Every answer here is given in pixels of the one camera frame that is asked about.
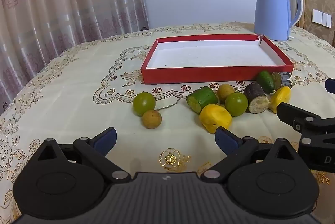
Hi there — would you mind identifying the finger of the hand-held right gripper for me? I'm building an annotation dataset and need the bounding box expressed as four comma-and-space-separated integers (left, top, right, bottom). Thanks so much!
325, 77, 335, 94
276, 102, 335, 135

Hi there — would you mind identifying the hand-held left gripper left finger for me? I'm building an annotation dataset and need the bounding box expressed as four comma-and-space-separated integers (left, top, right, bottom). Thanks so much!
31, 127, 131, 184

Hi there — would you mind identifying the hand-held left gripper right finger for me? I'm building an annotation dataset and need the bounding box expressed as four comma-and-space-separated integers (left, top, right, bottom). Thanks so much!
200, 127, 300, 184

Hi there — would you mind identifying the small yellow fruit piece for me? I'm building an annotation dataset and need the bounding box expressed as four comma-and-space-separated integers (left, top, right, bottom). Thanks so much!
269, 86, 291, 114

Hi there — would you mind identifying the large yellow fruit piece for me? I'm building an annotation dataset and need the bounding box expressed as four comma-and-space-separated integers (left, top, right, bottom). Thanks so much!
199, 104, 232, 133

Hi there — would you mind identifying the dark purple fruit piece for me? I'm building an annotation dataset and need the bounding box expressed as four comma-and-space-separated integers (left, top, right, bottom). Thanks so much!
271, 72, 292, 88

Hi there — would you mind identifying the round green fruit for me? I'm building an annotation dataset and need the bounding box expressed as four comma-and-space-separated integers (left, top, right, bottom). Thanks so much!
133, 92, 156, 117
224, 92, 249, 117

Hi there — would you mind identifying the small green fruit piece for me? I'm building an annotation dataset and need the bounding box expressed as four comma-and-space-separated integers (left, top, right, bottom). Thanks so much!
256, 70, 276, 91

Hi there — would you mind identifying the green cylinder fruit piece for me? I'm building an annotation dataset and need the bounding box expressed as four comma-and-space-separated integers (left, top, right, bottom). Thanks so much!
186, 86, 218, 114

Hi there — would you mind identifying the brown longan with stem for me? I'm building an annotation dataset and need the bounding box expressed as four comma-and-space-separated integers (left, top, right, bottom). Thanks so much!
142, 96, 184, 129

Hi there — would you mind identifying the red shallow cardboard box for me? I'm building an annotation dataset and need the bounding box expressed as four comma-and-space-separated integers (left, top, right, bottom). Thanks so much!
140, 34, 294, 85

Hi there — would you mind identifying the blue electric kettle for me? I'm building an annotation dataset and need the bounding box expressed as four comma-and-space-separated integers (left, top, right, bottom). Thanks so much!
253, 0, 304, 42

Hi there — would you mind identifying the pink floral curtain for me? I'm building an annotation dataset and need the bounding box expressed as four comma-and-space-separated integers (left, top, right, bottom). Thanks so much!
0, 0, 149, 109

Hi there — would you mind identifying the white wall switch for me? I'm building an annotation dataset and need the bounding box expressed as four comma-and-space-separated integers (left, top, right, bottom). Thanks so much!
312, 9, 332, 28

